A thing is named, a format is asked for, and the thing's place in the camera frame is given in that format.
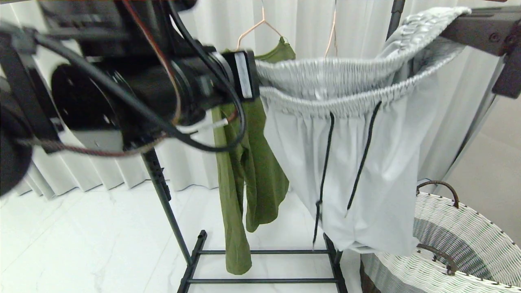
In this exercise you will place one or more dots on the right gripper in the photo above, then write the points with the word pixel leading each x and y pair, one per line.
pixel 511 77

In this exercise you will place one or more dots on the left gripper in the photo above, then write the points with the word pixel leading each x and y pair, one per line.
pixel 195 85

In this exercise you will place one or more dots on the green long-sleeved shirt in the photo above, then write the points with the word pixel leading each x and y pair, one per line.
pixel 260 171

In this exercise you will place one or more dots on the pink clothes hanger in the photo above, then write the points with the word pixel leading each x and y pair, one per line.
pixel 330 28
pixel 263 14

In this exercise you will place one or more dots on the pale grey shorts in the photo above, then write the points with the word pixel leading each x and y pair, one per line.
pixel 386 162

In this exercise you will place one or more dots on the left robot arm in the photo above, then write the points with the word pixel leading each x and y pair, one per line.
pixel 81 101

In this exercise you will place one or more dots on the white laundry basket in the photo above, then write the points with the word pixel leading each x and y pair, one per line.
pixel 468 228

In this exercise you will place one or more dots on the black clothes rack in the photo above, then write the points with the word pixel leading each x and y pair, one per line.
pixel 264 280

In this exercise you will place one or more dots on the white curtain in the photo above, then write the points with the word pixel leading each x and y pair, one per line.
pixel 309 24

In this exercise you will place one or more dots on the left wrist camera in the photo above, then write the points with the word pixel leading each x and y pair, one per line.
pixel 101 24

